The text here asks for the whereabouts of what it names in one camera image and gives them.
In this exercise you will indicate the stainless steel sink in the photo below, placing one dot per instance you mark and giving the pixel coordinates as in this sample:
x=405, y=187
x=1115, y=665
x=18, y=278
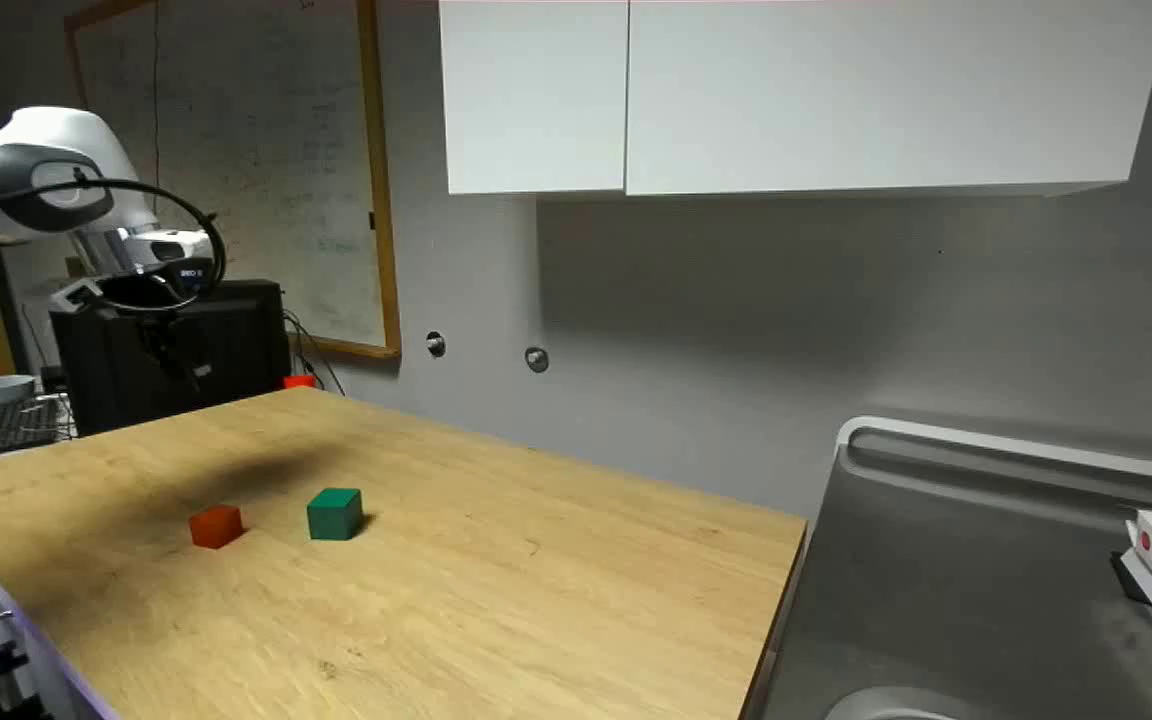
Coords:
x=965, y=576

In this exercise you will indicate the black computer tower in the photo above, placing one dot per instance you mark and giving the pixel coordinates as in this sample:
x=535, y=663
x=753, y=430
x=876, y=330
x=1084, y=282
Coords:
x=130, y=371

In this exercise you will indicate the round wall fixture right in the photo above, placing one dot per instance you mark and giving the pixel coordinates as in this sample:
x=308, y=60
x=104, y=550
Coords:
x=537, y=356

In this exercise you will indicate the round wall fixture left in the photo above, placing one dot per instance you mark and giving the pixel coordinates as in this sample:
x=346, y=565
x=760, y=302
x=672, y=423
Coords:
x=435, y=343

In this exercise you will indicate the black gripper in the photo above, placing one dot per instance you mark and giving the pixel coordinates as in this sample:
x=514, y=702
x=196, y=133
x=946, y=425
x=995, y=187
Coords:
x=160, y=290

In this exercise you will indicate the wood framed whiteboard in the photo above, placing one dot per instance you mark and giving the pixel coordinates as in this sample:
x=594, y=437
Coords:
x=266, y=115

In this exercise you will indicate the white wall cabinet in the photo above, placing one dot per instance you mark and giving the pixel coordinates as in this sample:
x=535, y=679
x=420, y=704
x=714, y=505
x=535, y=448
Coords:
x=705, y=96

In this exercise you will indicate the green block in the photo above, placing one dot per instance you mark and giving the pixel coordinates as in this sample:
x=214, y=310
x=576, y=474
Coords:
x=334, y=512

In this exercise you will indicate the black keyboard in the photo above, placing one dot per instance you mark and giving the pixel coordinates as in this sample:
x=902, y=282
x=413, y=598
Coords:
x=27, y=425

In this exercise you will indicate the orange block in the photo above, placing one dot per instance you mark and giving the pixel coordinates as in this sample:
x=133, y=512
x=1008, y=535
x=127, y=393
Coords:
x=216, y=525

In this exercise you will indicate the round wall fixture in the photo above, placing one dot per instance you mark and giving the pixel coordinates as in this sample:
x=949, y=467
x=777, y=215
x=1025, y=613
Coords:
x=537, y=356
x=435, y=343

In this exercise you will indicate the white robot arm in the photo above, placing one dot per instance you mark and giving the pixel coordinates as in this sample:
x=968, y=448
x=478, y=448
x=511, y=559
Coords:
x=66, y=173

